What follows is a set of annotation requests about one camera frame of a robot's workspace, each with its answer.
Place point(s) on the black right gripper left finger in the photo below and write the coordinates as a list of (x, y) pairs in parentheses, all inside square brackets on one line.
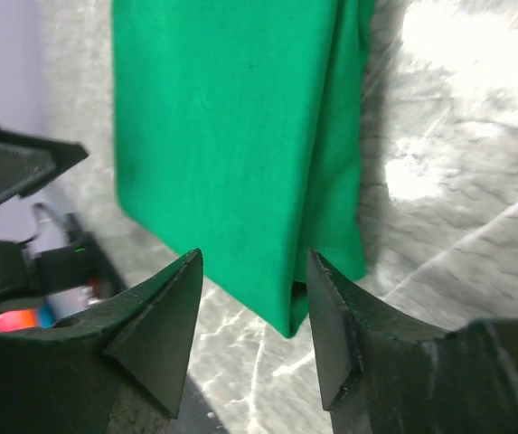
[(117, 367)]

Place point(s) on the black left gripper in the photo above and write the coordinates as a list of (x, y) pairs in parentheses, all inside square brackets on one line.
[(28, 279)]

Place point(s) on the green t shirt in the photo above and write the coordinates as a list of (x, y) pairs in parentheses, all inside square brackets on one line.
[(236, 131)]

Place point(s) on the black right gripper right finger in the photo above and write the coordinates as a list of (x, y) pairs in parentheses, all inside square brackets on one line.
[(383, 371)]

